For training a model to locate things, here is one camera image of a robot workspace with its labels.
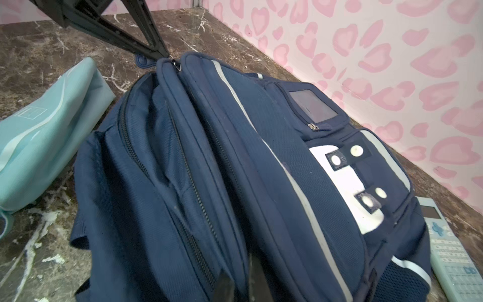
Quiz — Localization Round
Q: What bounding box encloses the teal pencil case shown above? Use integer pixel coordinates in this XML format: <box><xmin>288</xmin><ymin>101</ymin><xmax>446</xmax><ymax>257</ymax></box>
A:
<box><xmin>1</xmin><ymin>57</ymin><xmax>115</xmax><ymax>237</ymax></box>

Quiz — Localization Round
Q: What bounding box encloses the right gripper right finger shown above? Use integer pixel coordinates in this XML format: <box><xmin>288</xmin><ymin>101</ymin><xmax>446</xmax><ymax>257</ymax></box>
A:
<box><xmin>249</xmin><ymin>252</ymin><xmax>274</xmax><ymax>302</ymax></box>

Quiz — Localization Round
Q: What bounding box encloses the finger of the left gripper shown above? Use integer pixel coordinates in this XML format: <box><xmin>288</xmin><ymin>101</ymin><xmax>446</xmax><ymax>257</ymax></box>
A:
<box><xmin>122</xmin><ymin>0</ymin><xmax>170</xmax><ymax>59</ymax></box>
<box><xmin>72</xmin><ymin>16</ymin><xmax>158</xmax><ymax>60</ymax></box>

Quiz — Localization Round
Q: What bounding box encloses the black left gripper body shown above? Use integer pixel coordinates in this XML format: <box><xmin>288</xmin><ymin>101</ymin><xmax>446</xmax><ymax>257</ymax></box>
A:
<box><xmin>30</xmin><ymin>0</ymin><xmax>113</xmax><ymax>28</ymax></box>

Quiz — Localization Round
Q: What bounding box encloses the light blue calculator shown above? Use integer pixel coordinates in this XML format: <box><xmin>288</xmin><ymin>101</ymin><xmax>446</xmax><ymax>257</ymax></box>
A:
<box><xmin>417</xmin><ymin>197</ymin><xmax>482</xmax><ymax>301</ymax></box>

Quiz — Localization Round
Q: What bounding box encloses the navy blue backpack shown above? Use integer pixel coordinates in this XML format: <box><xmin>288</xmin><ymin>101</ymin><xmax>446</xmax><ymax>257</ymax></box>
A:
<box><xmin>70</xmin><ymin>53</ymin><xmax>431</xmax><ymax>301</ymax></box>

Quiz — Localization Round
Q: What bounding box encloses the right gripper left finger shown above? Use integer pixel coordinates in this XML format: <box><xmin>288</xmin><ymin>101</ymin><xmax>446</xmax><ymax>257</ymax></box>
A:
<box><xmin>213</xmin><ymin>271</ymin><xmax>236</xmax><ymax>302</ymax></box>

